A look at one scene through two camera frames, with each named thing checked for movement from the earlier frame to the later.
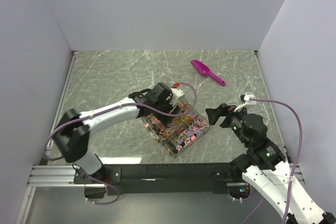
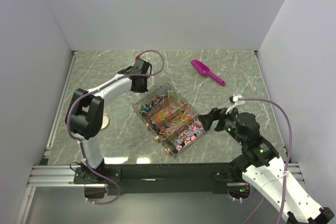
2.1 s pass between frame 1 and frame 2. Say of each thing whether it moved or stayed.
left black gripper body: moved
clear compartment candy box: stayed
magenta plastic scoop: stayed
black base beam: stayed
